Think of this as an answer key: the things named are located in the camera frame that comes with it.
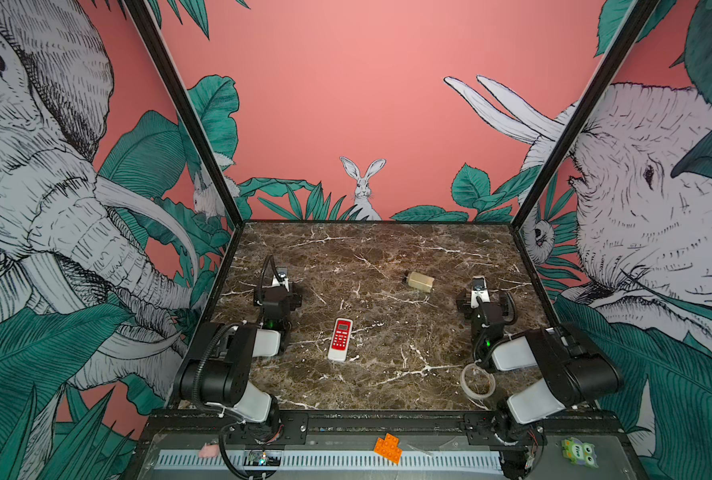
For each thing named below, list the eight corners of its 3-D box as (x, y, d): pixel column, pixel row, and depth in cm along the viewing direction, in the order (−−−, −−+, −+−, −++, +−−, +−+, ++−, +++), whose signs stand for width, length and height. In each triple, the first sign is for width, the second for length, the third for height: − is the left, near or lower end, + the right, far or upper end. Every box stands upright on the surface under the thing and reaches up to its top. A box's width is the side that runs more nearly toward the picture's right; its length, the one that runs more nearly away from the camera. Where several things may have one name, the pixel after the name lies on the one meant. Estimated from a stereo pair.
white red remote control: (328, 359, 87) (327, 357, 86) (336, 319, 96) (335, 317, 94) (347, 362, 87) (347, 359, 85) (353, 322, 95) (353, 319, 94)
